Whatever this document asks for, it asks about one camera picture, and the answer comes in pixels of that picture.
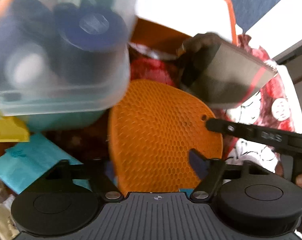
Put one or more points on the clear plastic toolbox yellow latch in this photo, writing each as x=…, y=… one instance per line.
x=62, y=63

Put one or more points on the orange silicone honeycomb mat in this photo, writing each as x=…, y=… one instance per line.
x=151, y=131

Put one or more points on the orange white cardboard box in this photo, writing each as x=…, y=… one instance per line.
x=164, y=24

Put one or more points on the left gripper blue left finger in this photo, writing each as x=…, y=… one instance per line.
x=109, y=171

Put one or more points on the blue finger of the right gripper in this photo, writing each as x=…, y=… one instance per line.
x=238, y=130

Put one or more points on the teal tissue packet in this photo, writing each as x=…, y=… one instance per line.
x=25, y=162

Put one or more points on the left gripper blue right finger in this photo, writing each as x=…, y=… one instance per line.
x=198, y=163

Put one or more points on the grey plaid zipper pouch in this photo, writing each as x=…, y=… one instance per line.
x=219, y=73

